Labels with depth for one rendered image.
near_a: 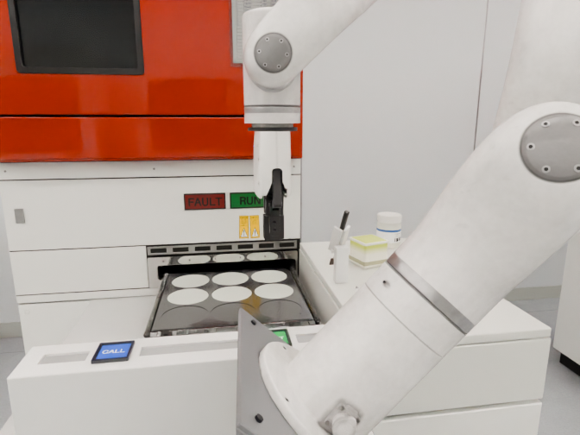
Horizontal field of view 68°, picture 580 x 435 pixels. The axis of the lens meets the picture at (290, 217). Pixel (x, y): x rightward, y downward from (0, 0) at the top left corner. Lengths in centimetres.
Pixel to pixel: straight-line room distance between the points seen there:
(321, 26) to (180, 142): 71
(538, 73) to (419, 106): 246
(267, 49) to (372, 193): 245
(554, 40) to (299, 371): 46
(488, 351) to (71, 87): 110
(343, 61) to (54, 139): 199
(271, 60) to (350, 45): 234
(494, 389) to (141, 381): 61
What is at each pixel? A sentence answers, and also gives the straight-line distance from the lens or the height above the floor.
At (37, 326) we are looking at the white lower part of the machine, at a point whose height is 75.
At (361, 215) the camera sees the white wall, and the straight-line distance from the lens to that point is 296.
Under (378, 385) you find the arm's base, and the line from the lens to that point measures 50.
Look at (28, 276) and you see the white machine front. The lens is 143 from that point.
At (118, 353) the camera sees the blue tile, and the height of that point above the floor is 96.
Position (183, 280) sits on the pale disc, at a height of 90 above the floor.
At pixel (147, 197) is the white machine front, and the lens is 128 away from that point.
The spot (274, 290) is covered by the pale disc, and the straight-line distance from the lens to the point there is 113.
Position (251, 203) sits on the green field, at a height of 109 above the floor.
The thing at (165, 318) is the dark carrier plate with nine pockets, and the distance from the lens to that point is 102.
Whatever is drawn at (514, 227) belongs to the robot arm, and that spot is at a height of 123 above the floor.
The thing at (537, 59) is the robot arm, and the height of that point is 139.
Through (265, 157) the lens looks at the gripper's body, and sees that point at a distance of 62.
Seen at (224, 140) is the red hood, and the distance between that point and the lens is 120.
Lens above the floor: 133
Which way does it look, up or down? 13 degrees down
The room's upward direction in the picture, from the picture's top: straight up
